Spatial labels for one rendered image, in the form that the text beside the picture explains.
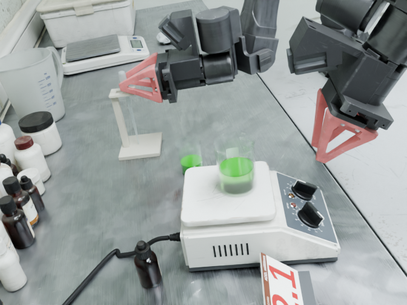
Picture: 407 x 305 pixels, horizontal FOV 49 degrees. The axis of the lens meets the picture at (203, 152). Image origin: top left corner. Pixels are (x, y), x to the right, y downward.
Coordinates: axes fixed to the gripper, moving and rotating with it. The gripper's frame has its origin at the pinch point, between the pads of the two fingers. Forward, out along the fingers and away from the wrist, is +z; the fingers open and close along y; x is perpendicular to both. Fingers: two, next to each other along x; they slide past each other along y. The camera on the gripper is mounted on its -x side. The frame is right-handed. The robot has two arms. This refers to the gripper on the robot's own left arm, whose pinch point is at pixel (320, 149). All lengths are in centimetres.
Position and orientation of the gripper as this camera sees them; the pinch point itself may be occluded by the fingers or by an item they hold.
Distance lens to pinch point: 61.2
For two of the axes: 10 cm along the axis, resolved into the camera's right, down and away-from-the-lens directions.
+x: 9.2, 3.5, 1.8
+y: -0.4, 5.5, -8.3
